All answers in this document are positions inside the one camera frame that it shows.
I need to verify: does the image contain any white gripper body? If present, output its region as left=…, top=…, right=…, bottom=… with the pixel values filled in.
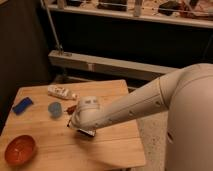
left=76, top=96, right=100, bottom=113

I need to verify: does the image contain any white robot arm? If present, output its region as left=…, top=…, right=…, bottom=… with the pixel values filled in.
left=71, top=63, right=213, bottom=171

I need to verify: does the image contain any blue ceramic cup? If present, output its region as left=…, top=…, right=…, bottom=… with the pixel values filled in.
left=48, top=102, right=62, bottom=118

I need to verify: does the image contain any small red object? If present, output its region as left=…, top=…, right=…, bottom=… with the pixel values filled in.
left=66, top=105, right=77, bottom=115

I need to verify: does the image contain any white tube with red label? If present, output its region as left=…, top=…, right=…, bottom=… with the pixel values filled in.
left=47, top=85, right=77, bottom=100

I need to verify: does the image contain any metal pole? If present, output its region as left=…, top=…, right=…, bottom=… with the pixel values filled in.
left=42, top=0, right=63, bottom=55

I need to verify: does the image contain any blue rectangular block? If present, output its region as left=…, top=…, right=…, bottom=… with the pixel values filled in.
left=12, top=97, right=33, bottom=115

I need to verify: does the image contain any orange bowl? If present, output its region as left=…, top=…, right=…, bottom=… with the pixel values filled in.
left=4, top=135, right=37, bottom=166

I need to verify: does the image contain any wooden shelf rail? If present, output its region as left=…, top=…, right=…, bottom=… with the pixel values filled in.
left=44, top=0, right=213, bottom=29

